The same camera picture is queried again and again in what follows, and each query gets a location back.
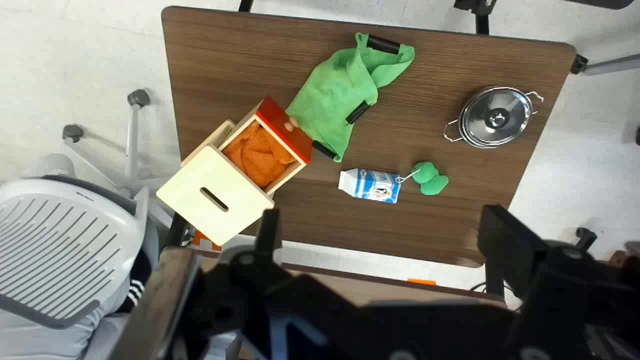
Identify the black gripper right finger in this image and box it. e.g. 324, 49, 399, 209
479, 204, 640, 360

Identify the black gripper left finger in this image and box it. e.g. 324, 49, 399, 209
179, 207, 348, 360

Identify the blue and white milk carton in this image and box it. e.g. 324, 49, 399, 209
336, 166, 405, 207

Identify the brown wooden desk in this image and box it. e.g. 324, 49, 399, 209
109, 245, 513, 360

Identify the wooden box with red side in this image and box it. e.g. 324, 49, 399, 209
154, 97, 316, 249

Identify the orange stuffing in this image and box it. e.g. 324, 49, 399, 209
221, 123, 299, 191

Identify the green plush toy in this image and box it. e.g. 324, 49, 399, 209
399, 158, 450, 198

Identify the steel pot with lid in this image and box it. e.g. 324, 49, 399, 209
442, 84, 547, 152

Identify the green cloth bag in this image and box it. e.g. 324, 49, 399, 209
286, 31, 417, 164

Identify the grey mesh office chair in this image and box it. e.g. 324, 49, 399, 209
0, 88, 158, 360

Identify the black stand leg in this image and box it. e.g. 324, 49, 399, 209
455, 0, 496, 37

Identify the black metal table frame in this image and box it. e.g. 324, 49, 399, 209
569, 52, 591, 77

